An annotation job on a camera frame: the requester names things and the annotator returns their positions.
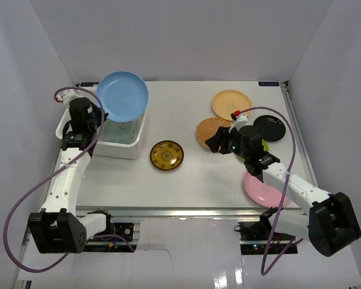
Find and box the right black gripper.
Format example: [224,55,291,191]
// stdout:
[205,126,249,161]

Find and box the blue round plate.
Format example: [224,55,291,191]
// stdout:
[96,71,149,122]

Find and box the teal rectangular ceramic plate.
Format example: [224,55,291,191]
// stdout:
[101,120,138,145]

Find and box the yellow brown patterned plate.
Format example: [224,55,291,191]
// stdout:
[149,140,185,172]

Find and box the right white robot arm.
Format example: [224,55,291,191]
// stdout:
[205,125,361,256]

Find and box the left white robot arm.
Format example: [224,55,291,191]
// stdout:
[28,98,115,253]

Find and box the white plastic bin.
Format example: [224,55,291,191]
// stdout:
[55,87,146,160]

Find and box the woven bamboo round plate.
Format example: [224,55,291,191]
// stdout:
[196,117,231,149]

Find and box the beige round plate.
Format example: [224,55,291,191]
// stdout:
[211,90,252,121]

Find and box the green round plate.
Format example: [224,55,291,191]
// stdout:
[237,140,270,162]

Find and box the black round plate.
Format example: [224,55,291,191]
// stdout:
[253,115,286,142]

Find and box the pink round plate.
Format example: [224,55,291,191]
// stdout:
[243,171,282,208]

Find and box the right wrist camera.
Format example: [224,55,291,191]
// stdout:
[229,110,248,132]

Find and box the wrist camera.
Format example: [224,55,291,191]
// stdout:
[54,89,81,108]
[229,110,248,132]

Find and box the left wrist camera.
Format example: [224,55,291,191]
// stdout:
[54,89,81,108]

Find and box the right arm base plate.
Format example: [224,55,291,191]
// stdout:
[234,222,296,256]

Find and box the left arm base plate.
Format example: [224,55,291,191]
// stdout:
[84,222,137,253]

